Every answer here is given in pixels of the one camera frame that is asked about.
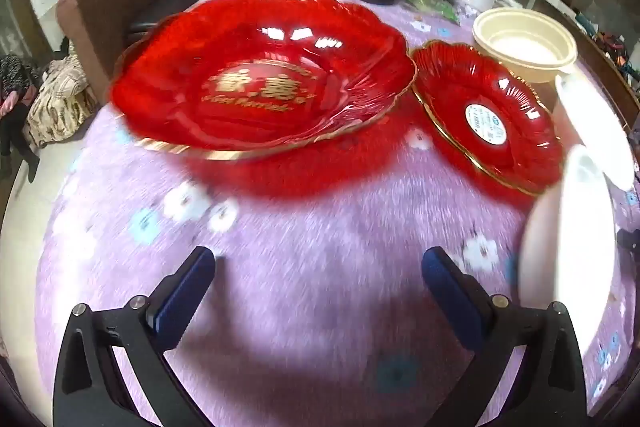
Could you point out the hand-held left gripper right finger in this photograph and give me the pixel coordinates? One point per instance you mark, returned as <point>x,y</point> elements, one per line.
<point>450,302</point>

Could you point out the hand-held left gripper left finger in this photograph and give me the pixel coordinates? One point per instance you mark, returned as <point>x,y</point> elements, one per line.
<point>187,292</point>

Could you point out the white foam bowl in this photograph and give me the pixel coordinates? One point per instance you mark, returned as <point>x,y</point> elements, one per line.
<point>595,132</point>
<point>570,232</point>

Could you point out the small red plate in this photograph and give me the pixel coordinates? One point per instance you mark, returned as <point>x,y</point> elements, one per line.
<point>450,82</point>

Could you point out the large red plate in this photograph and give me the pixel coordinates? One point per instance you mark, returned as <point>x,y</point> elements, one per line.
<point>250,57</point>

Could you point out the beige plastic bowl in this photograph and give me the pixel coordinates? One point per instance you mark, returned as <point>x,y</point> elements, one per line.
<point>525,49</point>

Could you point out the purple floral tablecloth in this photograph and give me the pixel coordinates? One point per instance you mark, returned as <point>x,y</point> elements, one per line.
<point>300,232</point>

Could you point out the patterned blanket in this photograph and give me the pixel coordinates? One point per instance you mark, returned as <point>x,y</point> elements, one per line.
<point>55,102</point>

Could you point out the wooden sideboard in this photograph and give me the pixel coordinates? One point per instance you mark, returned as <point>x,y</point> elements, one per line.
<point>600,57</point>

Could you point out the brown armchair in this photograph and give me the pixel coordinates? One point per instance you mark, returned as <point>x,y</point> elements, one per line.
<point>100,17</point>

